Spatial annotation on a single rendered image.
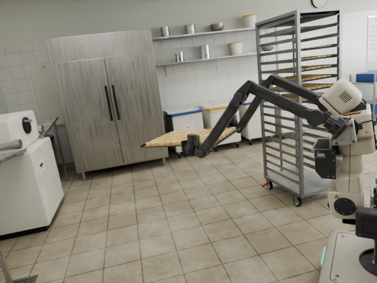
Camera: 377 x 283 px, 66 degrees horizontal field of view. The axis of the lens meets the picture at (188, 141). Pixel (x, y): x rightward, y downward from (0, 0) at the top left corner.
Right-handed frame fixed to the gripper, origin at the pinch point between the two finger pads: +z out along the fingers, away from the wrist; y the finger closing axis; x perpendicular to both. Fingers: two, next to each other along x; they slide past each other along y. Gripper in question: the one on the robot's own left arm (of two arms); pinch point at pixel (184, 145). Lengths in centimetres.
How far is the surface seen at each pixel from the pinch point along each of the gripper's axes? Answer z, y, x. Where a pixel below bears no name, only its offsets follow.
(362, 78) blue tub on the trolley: 281, 10, 415
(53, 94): 344, -46, -131
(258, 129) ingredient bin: 275, 66, 191
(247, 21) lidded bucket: 311, -119, 208
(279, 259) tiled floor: -3, 100, 58
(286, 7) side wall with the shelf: 330, -138, 298
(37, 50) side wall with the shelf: 348, -116, -139
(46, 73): 343, -79, -134
